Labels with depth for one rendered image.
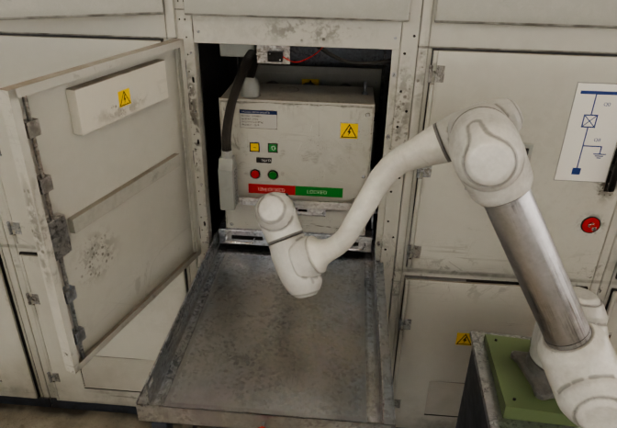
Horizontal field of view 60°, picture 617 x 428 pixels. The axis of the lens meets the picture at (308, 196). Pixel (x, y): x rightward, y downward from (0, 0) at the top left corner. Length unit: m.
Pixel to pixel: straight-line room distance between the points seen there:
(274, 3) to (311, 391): 1.03
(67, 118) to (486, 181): 0.93
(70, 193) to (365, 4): 0.91
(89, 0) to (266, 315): 1.00
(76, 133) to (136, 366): 1.22
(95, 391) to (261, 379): 1.21
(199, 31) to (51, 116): 0.53
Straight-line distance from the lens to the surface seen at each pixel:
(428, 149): 1.27
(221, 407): 1.38
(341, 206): 1.76
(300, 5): 1.55
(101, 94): 1.39
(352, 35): 1.58
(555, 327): 1.30
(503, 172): 1.05
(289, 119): 1.70
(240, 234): 1.89
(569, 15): 1.65
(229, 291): 1.72
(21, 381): 2.64
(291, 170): 1.76
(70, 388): 2.55
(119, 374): 2.40
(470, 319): 2.02
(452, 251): 1.84
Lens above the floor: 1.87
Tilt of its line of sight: 27 degrees down
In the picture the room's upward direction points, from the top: 1 degrees clockwise
